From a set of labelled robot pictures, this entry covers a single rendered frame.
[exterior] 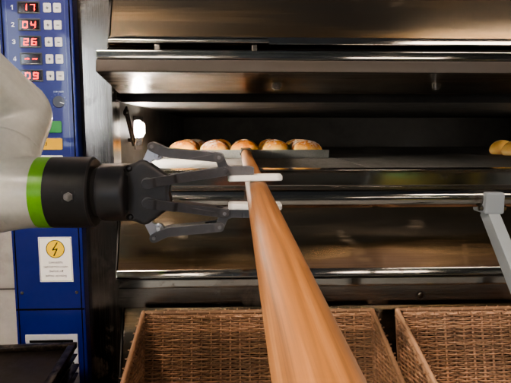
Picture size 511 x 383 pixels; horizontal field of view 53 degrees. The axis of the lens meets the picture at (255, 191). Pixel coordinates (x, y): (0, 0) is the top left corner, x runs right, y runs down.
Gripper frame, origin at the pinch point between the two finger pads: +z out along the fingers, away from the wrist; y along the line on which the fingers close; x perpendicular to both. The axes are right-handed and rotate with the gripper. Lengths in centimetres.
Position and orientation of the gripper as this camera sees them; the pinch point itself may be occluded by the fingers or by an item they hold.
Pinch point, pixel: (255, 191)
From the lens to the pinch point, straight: 66.7
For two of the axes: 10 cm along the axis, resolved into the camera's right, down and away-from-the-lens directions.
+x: 0.3, 1.2, -9.9
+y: 0.0, 9.9, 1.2
